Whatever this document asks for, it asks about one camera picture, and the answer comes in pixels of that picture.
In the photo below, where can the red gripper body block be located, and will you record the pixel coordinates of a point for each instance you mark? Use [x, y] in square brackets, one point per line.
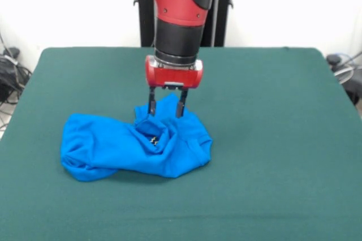
[175, 75]

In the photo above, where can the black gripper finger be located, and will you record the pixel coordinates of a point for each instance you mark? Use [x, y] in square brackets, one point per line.
[181, 105]
[152, 103]

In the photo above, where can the blue laundry item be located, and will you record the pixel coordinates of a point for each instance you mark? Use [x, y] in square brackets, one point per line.
[113, 144]

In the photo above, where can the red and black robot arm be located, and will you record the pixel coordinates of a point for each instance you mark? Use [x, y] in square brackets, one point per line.
[175, 12]

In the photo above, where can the dark green table cloth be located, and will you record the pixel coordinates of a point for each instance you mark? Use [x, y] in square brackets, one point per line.
[254, 167]

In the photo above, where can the black equipment case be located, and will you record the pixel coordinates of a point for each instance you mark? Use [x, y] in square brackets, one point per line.
[355, 88]

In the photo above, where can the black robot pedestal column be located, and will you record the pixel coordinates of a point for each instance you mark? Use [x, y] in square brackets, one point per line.
[145, 20]

